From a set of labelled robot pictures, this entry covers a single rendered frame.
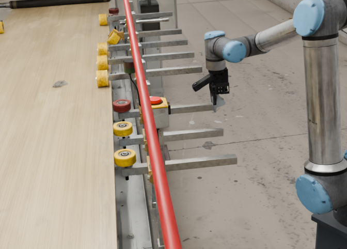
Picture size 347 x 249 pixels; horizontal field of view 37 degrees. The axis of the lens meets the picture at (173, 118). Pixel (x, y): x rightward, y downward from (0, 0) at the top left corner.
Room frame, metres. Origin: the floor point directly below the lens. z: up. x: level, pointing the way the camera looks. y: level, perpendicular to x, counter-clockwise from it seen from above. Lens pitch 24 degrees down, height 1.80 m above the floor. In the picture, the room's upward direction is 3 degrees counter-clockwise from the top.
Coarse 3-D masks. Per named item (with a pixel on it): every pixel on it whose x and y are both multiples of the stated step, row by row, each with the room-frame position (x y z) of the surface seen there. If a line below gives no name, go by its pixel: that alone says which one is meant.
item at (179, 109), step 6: (210, 102) 2.24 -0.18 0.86; (174, 108) 2.20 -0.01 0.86; (180, 108) 2.20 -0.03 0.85; (186, 108) 2.20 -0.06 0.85; (192, 108) 2.21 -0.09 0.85; (198, 108) 2.21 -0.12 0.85; (204, 108) 2.21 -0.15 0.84; (210, 108) 2.21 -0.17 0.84; (120, 114) 2.17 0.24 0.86; (126, 114) 2.17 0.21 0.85; (132, 114) 2.18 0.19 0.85; (138, 114) 2.18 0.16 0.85
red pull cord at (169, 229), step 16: (128, 0) 0.77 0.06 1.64; (128, 16) 0.67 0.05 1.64; (144, 80) 0.42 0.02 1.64; (144, 96) 0.38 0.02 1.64; (144, 112) 0.35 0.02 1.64; (160, 160) 0.28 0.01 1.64; (160, 176) 0.26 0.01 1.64; (160, 192) 0.24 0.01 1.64; (160, 208) 0.23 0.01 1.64; (176, 224) 0.22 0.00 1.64; (176, 240) 0.20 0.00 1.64
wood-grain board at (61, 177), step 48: (0, 48) 3.22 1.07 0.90; (48, 48) 3.16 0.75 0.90; (96, 48) 3.10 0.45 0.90; (0, 96) 2.37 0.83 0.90; (48, 96) 2.33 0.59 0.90; (96, 96) 2.30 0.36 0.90; (0, 144) 1.84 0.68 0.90; (48, 144) 1.81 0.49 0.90; (96, 144) 1.79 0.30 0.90; (0, 192) 1.48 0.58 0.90; (48, 192) 1.46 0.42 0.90; (96, 192) 1.45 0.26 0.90; (0, 240) 1.22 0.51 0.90; (48, 240) 1.21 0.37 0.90; (96, 240) 1.19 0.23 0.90
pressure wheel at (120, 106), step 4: (116, 100) 2.21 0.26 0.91; (120, 100) 2.21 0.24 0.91; (124, 100) 2.21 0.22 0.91; (128, 100) 2.21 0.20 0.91; (116, 104) 2.16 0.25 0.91; (120, 104) 2.16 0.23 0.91; (124, 104) 2.16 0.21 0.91; (128, 104) 2.17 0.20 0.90; (116, 108) 2.16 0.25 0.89; (120, 108) 2.15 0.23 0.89; (124, 108) 2.15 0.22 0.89; (128, 108) 2.16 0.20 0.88; (120, 112) 2.15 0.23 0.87; (124, 120) 2.19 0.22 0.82
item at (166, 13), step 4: (152, 12) 3.72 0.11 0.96; (156, 12) 3.71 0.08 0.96; (160, 12) 3.71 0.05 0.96; (164, 12) 3.70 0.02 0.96; (168, 12) 3.71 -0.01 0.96; (108, 16) 3.68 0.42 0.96; (112, 16) 3.68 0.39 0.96; (116, 16) 3.67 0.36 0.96; (120, 16) 3.67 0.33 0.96; (124, 16) 3.67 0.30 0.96; (136, 16) 3.68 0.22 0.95; (140, 16) 3.69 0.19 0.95; (144, 16) 3.69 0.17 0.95; (148, 16) 3.69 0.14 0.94; (152, 16) 3.69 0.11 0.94; (156, 16) 3.70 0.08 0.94; (160, 16) 3.70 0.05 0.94; (164, 16) 3.70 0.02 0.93; (168, 16) 3.71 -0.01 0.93; (108, 20) 3.66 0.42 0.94; (112, 20) 3.66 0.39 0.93; (116, 20) 3.67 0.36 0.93
